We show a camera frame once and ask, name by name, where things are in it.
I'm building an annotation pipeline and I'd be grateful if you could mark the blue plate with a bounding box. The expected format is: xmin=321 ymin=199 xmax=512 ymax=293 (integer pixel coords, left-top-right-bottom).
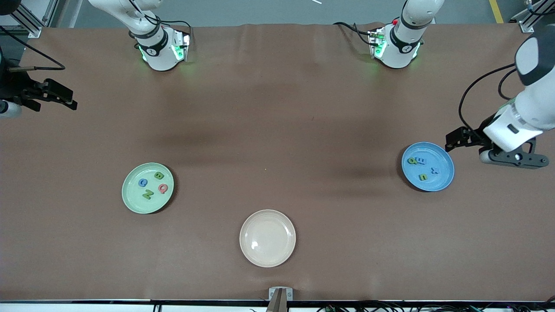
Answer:
xmin=401 ymin=142 xmax=455 ymax=192

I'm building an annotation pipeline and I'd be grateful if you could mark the green plate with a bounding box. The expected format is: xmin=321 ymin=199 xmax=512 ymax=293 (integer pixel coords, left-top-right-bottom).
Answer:
xmin=121 ymin=162 xmax=175 ymax=215

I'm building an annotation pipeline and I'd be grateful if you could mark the cream plate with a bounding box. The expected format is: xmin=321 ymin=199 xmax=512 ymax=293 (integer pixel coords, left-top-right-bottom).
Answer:
xmin=239 ymin=209 xmax=297 ymax=268

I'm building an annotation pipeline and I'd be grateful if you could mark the grey-brown tapered pole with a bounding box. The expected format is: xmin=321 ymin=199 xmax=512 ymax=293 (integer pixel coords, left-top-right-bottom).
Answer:
xmin=265 ymin=289 xmax=289 ymax=312

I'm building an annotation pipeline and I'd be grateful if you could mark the aluminium frame profile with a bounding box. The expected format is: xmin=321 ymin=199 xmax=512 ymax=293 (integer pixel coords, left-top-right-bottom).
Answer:
xmin=11 ymin=0 xmax=59 ymax=39
xmin=511 ymin=0 xmax=555 ymax=33

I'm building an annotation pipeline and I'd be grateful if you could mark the black right arm base cable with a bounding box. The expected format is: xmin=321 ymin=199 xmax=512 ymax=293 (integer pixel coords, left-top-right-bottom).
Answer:
xmin=154 ymin=13 xmax=192 ymax=37

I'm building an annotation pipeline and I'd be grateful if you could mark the black arm base cable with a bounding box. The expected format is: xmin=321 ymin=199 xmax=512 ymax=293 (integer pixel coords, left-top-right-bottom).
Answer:
xmin=154 ymin=13 xmax=192 ymax=37
xmin=333 ymin=21 xmax=374 ymax=46

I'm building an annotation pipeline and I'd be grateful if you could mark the black left arm base cable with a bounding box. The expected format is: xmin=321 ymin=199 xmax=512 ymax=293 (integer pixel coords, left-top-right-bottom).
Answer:
xmin=333 ymin=21 xmax=374 ymax=46

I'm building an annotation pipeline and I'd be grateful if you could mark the silver metal bracket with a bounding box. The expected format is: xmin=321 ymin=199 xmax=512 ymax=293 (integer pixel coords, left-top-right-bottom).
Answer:
xmin=268 ymin=287 xmax=293 ymax=301

